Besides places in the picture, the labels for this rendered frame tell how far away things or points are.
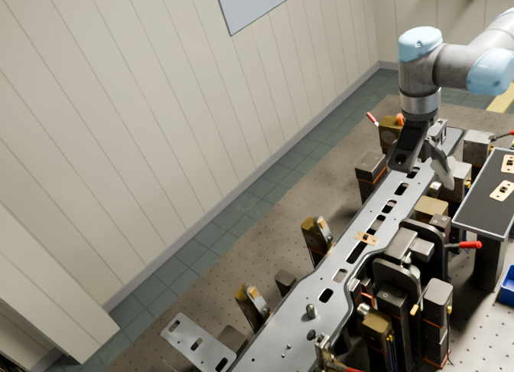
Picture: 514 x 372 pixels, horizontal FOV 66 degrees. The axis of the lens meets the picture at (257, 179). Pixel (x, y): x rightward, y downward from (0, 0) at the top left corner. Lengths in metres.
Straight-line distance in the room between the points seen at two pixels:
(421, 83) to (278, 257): 1.24
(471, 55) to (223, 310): 1.39
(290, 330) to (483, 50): 0.92
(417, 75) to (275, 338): 0.87
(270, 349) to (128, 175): 1.76
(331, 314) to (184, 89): 1.95
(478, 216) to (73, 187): 2.14
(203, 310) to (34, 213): 1.23
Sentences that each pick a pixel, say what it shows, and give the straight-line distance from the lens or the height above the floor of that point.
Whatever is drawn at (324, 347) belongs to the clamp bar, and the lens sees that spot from 1.04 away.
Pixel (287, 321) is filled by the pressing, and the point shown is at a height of 1.00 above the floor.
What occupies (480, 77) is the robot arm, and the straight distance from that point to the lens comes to 0.76.
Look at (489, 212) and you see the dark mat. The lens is 1.33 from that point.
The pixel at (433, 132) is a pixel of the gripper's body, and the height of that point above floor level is 1.58.
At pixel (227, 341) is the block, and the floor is 0.98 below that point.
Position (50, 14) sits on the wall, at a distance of 2.44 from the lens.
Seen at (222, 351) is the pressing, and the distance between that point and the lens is 1.35.
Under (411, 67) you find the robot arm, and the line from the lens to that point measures 0.81.
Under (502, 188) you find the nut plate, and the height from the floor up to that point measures 1.17.
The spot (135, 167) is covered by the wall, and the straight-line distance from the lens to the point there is 2.75.
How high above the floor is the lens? 2.12
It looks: 38 degrees down
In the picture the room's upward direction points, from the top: 21 degrees counter-clockwise
